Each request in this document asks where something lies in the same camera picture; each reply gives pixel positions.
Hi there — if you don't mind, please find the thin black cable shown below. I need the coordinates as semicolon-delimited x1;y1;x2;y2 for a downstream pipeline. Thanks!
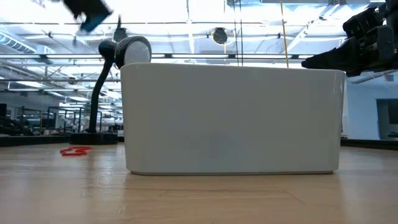
233;0;238;67

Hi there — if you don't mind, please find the light grey plastic bin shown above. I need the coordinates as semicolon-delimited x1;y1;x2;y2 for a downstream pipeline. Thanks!
119;62;346;175

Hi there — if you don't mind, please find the dark equipment pile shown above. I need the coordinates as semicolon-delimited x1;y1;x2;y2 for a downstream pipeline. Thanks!
0;116;35;137

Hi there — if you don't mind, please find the black workstation frame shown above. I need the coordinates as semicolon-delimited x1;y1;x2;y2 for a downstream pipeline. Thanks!
46;105;103;134

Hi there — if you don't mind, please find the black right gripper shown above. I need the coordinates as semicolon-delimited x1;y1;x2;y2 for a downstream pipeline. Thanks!
300;6;398;78

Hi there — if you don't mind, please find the orange-yellow power cable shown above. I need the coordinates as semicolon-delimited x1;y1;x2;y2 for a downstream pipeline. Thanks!
279;0;290;68

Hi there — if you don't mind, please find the black frame-mounted camera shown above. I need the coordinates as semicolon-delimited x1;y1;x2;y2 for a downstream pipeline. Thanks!
212;27;229;45

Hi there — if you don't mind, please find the black desk lamp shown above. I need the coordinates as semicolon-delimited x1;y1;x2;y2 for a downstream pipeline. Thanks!
70;35;153;146

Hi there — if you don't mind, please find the black round fixture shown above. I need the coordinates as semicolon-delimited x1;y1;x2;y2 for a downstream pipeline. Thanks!
113;15;128;43

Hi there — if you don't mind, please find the red rubber band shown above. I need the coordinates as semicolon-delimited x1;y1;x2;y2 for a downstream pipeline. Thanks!
59;146;93;157

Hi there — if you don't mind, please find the dark monitor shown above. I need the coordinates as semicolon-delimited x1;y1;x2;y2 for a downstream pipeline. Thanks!
375;98;398;141

